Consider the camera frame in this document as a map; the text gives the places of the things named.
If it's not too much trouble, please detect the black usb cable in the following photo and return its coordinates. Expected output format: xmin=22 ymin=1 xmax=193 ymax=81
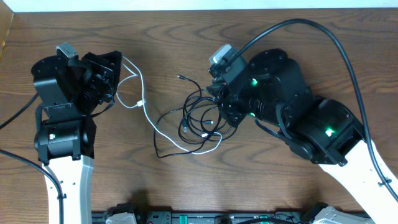
xmin=152 ymin=75 xmax=239 ymax=159

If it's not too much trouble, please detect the white usb cable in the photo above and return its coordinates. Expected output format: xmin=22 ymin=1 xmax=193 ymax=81
xmin=114 ymin=55 xmax=224 ymax=156

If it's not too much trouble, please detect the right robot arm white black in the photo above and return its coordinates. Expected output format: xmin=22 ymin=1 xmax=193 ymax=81
xmin=206 ymin=44 xmax=397 ymax=223

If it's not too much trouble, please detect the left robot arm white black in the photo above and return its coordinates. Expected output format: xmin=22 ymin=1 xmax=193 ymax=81
xmin=31 ymin=49 xmax=123 ymax=223

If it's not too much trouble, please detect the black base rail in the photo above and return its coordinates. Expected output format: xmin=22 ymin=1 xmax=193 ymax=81
xmin=91 ymin=202 xmax=371 ymax=224

